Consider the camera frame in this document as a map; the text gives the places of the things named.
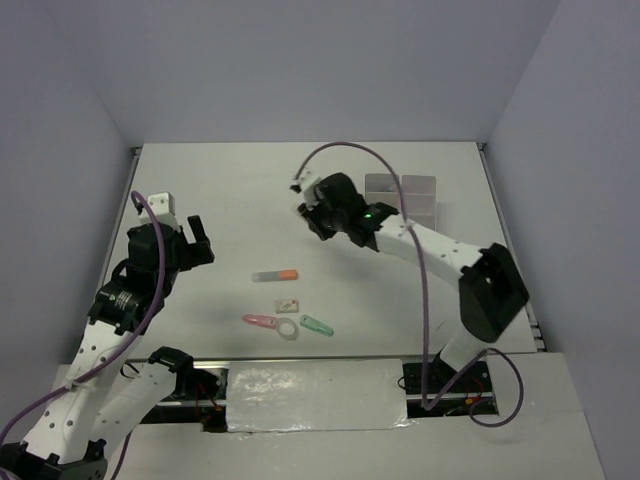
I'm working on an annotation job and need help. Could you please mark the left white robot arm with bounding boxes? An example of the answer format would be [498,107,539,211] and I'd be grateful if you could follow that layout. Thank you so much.
[1,213,219,479]

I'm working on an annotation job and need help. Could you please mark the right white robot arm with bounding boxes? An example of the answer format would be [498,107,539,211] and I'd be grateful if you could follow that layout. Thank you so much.
[290,170,530,391]

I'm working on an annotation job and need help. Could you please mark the left white compartment container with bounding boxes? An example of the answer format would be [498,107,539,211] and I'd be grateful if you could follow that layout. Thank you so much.
[364,173,400,211]

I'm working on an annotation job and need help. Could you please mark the white compartment container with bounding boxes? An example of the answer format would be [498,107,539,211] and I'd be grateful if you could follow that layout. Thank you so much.
[401,175,437,230]
[364,173,400,211]

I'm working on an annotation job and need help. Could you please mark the orange highlighter clear cap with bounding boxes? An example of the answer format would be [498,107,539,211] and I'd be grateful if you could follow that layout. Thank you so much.
[251,269,298,283]

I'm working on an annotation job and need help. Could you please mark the right white compartment container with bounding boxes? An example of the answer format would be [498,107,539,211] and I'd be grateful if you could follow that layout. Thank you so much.
[401,175,437,230]

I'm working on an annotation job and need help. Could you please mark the white eraser red label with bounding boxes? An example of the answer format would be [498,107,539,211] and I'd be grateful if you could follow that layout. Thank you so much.
[274,298,299,314]

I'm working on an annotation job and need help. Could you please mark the green highlighter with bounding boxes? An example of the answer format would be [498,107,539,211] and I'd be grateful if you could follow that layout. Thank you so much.
[299,315,334,337]

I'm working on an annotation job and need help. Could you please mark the white base cover plate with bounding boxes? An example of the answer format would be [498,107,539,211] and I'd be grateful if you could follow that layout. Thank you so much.
[226,359,410,433]

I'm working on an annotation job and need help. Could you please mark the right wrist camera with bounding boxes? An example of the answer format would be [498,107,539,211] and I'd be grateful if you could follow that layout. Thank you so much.
[290,168,323,208]

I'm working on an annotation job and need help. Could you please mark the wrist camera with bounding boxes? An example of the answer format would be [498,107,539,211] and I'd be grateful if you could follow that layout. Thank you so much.
[290,168,323,208]
[146,192,179,230]

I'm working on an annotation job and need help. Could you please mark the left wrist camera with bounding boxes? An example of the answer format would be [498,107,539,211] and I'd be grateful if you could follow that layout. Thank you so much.
[146,192,179,230]

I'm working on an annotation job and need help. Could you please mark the clear tape ring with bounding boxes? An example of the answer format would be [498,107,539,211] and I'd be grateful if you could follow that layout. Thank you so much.
[275,318,301,343]

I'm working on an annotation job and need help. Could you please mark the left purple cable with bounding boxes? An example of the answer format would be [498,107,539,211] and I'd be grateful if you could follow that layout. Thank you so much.
[0,190,169,480]

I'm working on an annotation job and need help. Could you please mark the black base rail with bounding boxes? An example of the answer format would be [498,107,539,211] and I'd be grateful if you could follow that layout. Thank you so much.
[141,358,498,433]

